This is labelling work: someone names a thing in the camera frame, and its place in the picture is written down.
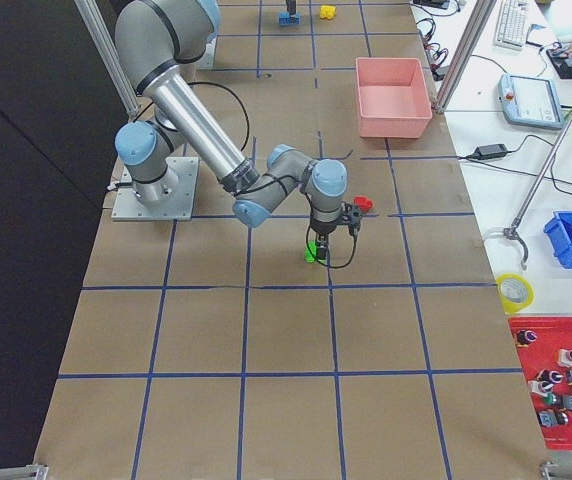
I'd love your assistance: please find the aluminium frame post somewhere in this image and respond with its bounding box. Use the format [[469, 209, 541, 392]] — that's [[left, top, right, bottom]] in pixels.
[[434, 0, 496, 114]]

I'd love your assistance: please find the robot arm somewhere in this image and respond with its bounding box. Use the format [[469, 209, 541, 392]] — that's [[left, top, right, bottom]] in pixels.
[[285, 0, 297, 17], [115, 1, 361, 262]]

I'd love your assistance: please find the yellow toy block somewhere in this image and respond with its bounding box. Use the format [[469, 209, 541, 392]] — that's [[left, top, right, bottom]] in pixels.
[[319, 4, 336, 20]]

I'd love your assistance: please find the green toy block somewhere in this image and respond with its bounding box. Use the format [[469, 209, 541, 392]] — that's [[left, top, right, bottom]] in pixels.
[[304, 240, 318, 263]]

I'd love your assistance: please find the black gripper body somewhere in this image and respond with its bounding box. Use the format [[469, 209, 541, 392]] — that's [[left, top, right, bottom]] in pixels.
[[309, 209, 343, 245]]

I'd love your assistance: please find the white keyboard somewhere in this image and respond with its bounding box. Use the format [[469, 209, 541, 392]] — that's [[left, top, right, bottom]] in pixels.
[[493, 0, 529, 50]]

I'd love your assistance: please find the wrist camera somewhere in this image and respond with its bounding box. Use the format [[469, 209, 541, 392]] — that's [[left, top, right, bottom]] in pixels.
[[340, 202, 363, 237]]

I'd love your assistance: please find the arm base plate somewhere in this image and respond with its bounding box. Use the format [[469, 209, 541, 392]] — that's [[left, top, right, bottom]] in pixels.
[[111, 156, 200, 221]]

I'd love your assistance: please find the pink plastic box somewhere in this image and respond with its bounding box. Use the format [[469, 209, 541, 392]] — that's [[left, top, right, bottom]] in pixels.
[[355, 57, 432, 139]]

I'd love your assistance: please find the black power adapter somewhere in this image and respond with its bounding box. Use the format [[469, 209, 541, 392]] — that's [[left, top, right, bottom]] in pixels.
[[471, 143, 509, 160]]

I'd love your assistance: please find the red tray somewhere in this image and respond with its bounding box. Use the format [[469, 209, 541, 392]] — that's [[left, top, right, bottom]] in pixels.
[[509, 316, 572, 450]]

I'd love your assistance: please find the teach pendant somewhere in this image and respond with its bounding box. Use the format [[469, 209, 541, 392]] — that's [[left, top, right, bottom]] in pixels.
[[498, 73, 564, 130]]

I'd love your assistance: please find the blue toy block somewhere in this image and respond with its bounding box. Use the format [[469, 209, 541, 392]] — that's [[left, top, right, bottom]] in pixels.
[[278, 11, 300, 27]]

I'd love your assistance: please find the red toy block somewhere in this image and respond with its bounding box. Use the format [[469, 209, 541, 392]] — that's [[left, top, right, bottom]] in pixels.
[[353, 195, 374, 214]]

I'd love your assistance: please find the yellow tape roll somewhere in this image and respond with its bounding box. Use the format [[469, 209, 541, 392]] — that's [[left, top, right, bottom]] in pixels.
[[496, 273, 534, 314]]

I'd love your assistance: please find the reacher grabber tool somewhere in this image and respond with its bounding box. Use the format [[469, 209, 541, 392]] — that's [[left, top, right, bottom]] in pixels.
[[502, 106, 572, 271]]

